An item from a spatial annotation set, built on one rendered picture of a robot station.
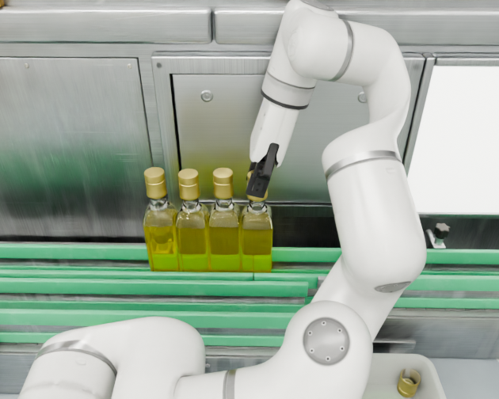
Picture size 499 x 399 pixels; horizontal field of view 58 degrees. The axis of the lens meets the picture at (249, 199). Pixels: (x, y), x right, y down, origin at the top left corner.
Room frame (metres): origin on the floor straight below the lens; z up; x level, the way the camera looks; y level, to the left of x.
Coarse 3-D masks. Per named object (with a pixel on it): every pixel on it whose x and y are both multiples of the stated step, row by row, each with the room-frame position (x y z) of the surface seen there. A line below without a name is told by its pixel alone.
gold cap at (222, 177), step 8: (224, 168) 0.66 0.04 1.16; (216, 176) 0.64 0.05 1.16; (224, 176) 0.64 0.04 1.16; (232, 176) 0.64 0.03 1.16; (216, 184) 0.64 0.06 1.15; (224, 184) 0.63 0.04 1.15; (232, 184) 0.64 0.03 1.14; (216, 192) 0.64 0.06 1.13; (224, 192) 0.63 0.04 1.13; (232, 192) 0.64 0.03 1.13
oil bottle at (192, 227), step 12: (180, 216) 0.63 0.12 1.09; (192, 216) 0.62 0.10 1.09; (204, 216) 0.63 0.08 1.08; (180, 228) 0.62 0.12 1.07; (192, 228) 0.62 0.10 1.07; (204, 228) 0.62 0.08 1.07; (180, 240) 0.62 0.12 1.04; (192, 240) 0.62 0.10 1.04; (204, 240) 0.62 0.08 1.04; (180, 252) 0.62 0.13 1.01; (192, 252) 0.62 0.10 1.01; (204, 252) 0.62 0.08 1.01; (180, 264) 0.62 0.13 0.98; (192, 264) 0.62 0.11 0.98; (204, 264) 0.62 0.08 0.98
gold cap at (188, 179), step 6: (180, 174) 0.64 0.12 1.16; (186, 174) 0.64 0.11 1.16; (192, 174) 0.64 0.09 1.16; (180, 180) 0.63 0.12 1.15; (186, 180) 0.63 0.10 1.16; (192, 180) 0.63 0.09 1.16; (198, 180) 0.64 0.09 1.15; (180, 186) 0.63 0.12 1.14; (186, 186) 0.63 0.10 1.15; (192, 186) 0.63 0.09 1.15; (198, 186) 0.64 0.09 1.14; (180, 192) 0.64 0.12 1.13; (186, 192) 0.63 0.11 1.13; (192, 192) 0.63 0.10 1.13; (198, 192) 0.64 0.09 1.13; (186, 198) 0.63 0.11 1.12; (192, 198) 0.63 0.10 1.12
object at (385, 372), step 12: (372, 360) 0.52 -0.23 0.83; (384, 360) 0.52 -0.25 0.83; (396, 360) 0.52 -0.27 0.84; (408, 360) 0.51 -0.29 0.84; (420, 360) 0.51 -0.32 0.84; (372, 372) 0.51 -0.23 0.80; (384, 372) 0.51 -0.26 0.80; (396, 372) 0.51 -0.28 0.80; (408, 372) 0.51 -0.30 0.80; (420, 372) 0.51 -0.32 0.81; (432, 372) 0.49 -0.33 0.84; (372, 384) 0.51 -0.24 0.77; (384, 384) 0.51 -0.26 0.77; (396, 384) 0.51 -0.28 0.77; (420, 384) 0.50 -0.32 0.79; (432, 384) 0.47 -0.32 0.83; (372, 396) 0.48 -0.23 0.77; (384, 396) 0.48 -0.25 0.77; (396, 396) 0.48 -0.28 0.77; (420, 396) 0.48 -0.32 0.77; (432, 396) 0.45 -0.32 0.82; (444, 396) 0.44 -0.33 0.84
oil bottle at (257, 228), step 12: (252, 216) 0.62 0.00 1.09; (264, 216) 0.62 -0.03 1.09; (252, 228) 0.61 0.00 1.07; (264, 228) 0.61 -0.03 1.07; (252, 240) 0.61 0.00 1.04; (264, 240) 0.61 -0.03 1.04; (252, 252) 0.61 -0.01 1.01; (264, 252) 0.61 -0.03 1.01; (252, 264) 0.61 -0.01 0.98; (264, 264) 0.61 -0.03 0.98
